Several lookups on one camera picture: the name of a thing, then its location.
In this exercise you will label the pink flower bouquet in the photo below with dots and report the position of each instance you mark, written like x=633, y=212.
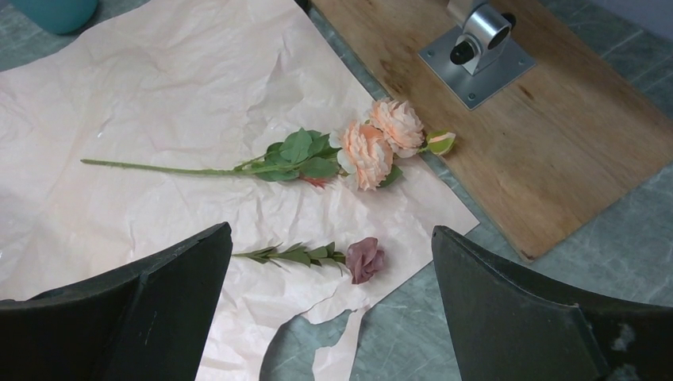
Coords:
x=209, y=84

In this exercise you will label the teal cylindrical vase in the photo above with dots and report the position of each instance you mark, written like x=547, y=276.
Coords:
x=57, y=16

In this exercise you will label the peach orange flower stem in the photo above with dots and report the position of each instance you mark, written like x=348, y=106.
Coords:
x=364, y=152

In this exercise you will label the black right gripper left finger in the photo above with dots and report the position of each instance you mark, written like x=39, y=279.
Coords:
x=146, y=320

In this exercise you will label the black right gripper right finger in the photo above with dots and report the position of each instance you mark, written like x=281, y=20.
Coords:
x=508, y=322

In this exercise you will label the metal stand bracket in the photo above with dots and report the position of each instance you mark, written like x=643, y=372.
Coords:
x=478, y=57

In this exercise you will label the wooden board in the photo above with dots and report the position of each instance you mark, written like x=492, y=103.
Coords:
x=543, y=156

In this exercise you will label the small mauve rose stem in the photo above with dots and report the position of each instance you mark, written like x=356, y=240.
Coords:
x=362, y=259

